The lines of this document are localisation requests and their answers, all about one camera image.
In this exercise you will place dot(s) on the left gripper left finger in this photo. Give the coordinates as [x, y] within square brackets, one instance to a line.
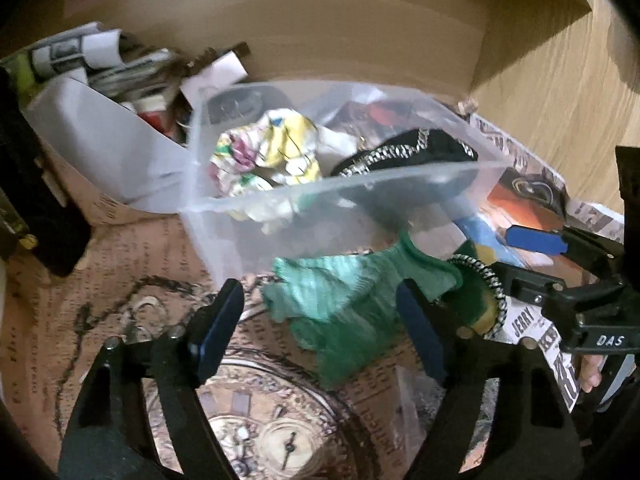
[138, 416]

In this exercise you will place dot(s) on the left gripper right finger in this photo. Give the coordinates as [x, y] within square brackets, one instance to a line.
[531, 436]

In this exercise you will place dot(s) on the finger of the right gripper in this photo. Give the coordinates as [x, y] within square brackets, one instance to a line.
[535, 239]
[557, 300]

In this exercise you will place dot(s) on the black cloth with braided trim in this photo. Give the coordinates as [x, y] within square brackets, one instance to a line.
[415, 147]

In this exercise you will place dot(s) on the green knitted cloth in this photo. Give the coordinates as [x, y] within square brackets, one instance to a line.
[343, 308]

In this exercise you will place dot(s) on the person's right hand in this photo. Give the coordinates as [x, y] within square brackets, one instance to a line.
[590, 375]

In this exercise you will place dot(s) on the printed newspaper table mat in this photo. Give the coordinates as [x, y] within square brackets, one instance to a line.
[141, 274]

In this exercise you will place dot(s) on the dark wine bottle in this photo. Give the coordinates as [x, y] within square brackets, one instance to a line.
[37, 214]

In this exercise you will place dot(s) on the floral patterned cloth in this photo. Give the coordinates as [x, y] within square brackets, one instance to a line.
[279, 150]

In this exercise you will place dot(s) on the clear plastic storage box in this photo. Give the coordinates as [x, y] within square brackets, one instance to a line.
[239, 235]

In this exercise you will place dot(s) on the stack of newspapers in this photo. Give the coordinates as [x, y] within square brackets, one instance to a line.
[111, 62]

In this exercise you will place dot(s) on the small white box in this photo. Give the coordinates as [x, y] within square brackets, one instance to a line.
[211, 72]

